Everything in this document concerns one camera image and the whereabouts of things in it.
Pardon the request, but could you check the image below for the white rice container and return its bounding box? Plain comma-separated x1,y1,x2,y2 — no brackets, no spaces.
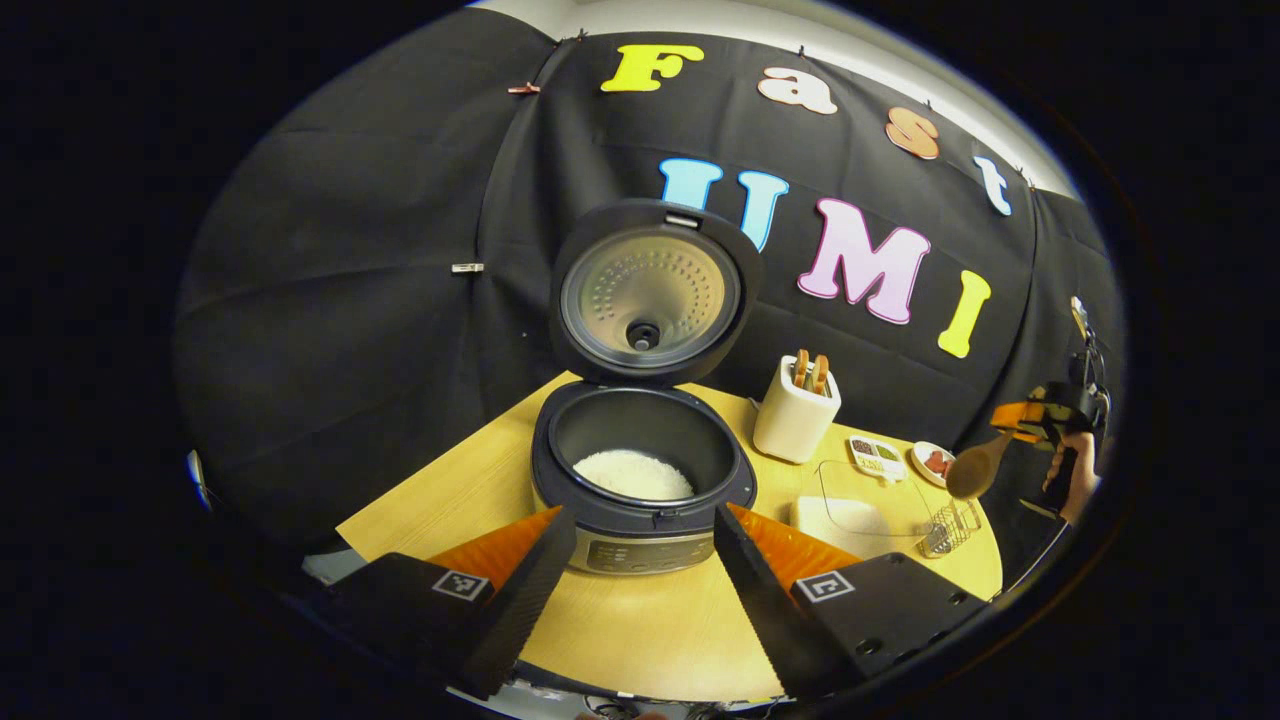
789,496,896,551

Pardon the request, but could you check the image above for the black backdrop cloth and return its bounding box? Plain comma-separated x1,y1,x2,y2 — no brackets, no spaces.
172,8,1129,601

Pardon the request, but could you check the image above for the clear wire chopstick holder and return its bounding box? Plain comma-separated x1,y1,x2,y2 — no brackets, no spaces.
917,500,983,559

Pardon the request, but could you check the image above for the wooden spoon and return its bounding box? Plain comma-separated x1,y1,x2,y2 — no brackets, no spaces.
945,428,1021,501

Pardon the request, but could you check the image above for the clear plastic lid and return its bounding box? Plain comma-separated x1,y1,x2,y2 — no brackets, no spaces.
817,459,936,538

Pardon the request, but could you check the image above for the round white plate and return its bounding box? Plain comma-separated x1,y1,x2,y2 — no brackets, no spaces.
911,441,961,489

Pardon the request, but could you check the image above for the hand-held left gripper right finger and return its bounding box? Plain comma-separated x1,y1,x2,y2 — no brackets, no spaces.
713,504,991,703

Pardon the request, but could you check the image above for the dark lidded rice cooker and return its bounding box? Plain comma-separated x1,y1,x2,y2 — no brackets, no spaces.
530,198,763,576

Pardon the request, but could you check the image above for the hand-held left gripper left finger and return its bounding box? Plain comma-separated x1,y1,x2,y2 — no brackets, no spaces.
335,507,579,701

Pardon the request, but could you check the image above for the white divided bean dish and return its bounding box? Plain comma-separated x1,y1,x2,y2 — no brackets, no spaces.
848,435,909,483

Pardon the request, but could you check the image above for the white toaster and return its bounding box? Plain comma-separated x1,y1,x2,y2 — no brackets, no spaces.
753,355,843,464

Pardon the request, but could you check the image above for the white rice heap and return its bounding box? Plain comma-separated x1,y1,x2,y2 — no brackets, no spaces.
573,449,695,502

